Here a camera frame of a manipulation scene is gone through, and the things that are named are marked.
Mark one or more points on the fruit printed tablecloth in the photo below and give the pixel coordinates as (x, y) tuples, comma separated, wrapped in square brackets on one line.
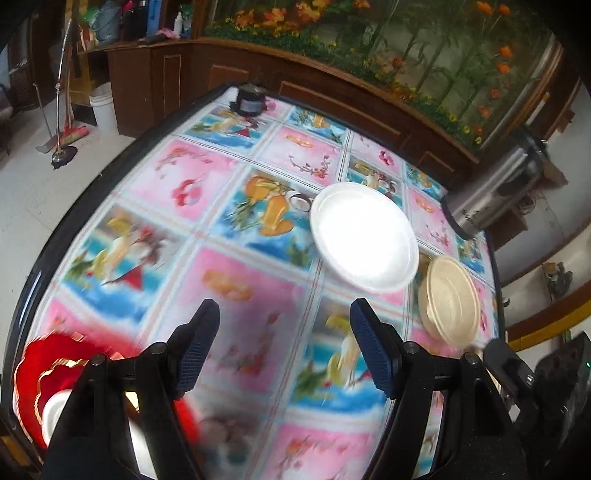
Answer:
[(240, 277)]

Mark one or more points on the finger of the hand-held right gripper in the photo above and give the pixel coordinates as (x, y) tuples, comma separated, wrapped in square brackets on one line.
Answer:
[(512, 369)]

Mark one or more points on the small black jar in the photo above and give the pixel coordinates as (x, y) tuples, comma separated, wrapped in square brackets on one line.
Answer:
[(249, 99)]

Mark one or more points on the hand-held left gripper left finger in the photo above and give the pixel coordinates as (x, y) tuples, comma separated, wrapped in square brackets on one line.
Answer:
[(196, 350)]

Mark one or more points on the stainless steel thermos jug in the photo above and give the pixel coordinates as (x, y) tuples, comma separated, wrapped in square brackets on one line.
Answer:
[(494, 189)]

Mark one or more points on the artificial flower glass display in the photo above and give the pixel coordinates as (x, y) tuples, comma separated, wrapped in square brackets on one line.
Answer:
[(392, 46)]

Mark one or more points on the small red glass plate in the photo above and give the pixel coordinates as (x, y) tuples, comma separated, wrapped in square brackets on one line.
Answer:
[(57, 376)]

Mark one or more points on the white round plate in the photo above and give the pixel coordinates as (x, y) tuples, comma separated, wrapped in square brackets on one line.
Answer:
[(364, 235)]

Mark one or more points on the white foam bowl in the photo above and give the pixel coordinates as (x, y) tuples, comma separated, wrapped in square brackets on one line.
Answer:
[(55, 410)]

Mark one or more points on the brown wooden cabinet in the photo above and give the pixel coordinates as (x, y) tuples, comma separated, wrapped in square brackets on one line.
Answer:
[(184, 78)]

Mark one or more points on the red bristle broom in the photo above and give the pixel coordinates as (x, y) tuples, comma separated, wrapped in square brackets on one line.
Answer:
[(76, 134)]

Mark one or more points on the large red glass plate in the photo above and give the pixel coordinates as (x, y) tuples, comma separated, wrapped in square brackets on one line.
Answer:
[(28, 364)]

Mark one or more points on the beige plastic bowl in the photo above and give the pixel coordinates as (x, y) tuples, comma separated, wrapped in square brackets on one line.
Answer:
[(450, 300)]

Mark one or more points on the white plastic bucket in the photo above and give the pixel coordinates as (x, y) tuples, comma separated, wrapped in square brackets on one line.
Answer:
[(104, 108)]

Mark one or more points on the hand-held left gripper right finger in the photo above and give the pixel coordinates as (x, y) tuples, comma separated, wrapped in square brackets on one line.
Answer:
[(374, 355)]

